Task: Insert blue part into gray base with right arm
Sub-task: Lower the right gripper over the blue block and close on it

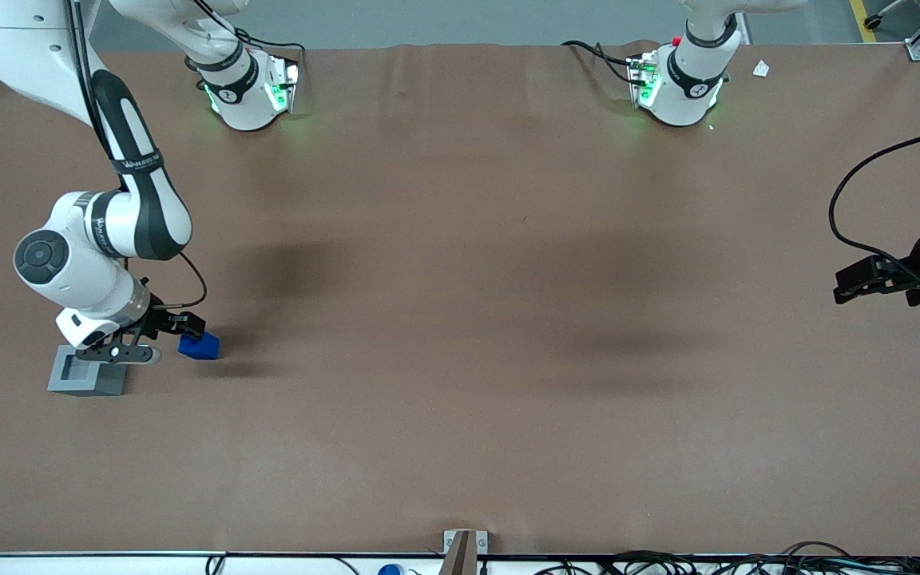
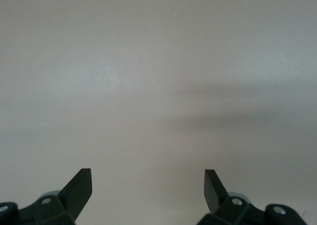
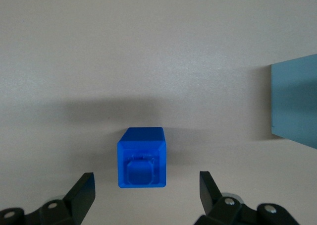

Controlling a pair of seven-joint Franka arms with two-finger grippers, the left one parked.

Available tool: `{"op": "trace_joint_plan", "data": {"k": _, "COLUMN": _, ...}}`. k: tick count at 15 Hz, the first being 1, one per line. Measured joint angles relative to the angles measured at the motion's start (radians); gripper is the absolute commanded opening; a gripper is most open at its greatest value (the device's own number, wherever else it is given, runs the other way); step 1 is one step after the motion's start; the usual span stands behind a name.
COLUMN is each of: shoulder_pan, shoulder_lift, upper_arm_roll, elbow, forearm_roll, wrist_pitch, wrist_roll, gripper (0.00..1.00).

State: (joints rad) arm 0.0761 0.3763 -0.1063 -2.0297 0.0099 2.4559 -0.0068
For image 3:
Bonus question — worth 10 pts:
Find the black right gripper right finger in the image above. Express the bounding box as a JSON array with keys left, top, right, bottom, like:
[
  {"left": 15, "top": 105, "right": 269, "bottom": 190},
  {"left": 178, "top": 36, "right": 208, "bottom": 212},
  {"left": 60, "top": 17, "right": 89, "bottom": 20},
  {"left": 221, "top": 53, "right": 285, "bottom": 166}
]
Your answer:
[{"left": 195, "top": 170, "right": 302, "bottom": 225}]

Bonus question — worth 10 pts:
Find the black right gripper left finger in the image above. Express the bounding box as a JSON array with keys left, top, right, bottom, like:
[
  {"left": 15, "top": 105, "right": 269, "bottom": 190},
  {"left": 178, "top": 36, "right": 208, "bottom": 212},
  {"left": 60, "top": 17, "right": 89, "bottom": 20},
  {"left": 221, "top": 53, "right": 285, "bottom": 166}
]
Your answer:
[{"left": 0, "top": 172, "right": 96, "bottom": 225}]

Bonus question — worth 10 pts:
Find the blue plastic part with knob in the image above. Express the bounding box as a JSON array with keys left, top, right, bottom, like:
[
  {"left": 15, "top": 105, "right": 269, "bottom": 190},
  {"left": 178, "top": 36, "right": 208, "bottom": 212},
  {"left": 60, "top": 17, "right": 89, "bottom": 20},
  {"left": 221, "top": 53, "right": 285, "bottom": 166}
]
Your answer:
[{"left": 116, "top": 127, "right": 167, "bottom": 189}]

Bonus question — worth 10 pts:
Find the gray square base block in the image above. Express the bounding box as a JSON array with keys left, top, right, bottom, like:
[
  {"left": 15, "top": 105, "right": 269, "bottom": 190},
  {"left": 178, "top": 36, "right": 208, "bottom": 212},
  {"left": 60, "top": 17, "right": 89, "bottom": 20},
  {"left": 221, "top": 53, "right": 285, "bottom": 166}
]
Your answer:
[{"left": 270, "top": 53, "right": 317, "bottom": 150}]

